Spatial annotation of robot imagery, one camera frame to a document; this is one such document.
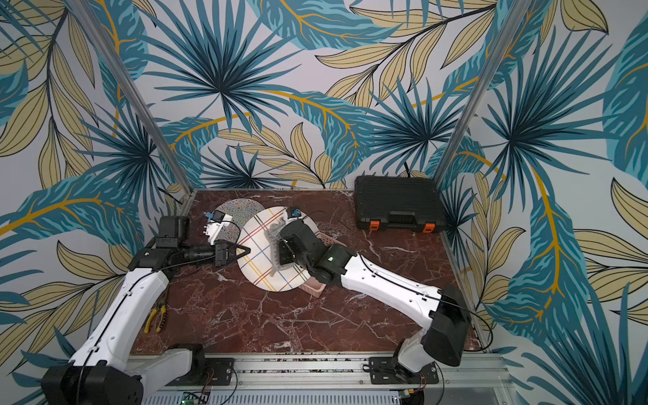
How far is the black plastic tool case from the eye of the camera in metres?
1.03

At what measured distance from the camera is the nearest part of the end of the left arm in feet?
2.10

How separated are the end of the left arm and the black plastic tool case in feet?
1.67
